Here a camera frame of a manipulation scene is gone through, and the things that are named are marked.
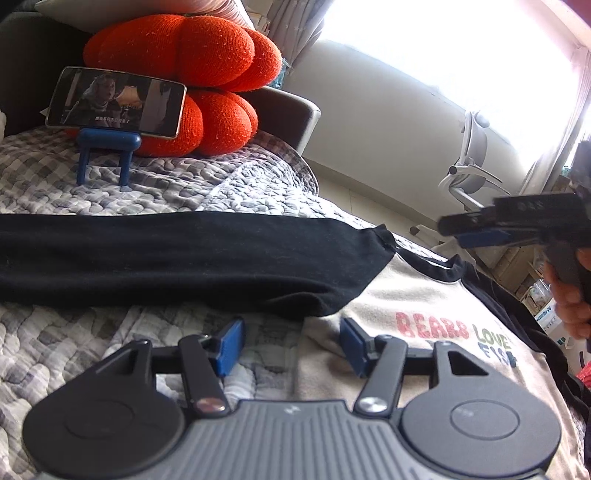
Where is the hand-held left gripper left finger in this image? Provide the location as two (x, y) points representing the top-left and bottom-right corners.
(90, 318), (245, 418)

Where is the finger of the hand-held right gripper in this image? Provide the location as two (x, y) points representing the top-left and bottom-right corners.
(457, 230), (522, 250)
(438, 209), (502, 236)

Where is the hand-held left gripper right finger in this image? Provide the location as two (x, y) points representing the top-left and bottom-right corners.
(339, 318), (492, 418)

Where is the beige black raglan shirt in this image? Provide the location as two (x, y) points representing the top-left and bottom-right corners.
(0, 213), (591, 480)

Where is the person's right hand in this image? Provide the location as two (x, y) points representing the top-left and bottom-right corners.
(542, 263), (591, 340)

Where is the grey curtain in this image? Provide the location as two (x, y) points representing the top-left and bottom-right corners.
(252, 0), (338, 88)
(522, 41), (591, 199)

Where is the white office chair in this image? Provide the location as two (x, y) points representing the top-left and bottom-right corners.
(411, 110), (513, 245)

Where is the white plastic bag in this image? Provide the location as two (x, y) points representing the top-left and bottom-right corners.
(533, 300), (573, 352)

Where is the bright window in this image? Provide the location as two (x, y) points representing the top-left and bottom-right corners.
(318, 0), (583, 162)

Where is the grey sofa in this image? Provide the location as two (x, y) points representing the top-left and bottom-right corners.
(0, 18), (321, 158)

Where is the grey checked quilt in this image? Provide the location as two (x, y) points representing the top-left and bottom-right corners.
(0, 124), (467, 480)

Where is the blue patterned bag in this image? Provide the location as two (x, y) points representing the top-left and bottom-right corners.
(272, 58), (296, 90)

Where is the blue phone stand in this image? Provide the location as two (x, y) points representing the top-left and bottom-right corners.
(76, 128), (141, 188)

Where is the smartphone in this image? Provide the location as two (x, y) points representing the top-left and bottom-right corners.
(45, 66), (188, 139)

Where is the white pillow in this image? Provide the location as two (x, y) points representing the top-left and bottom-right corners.
(34, 0), (252, 33)

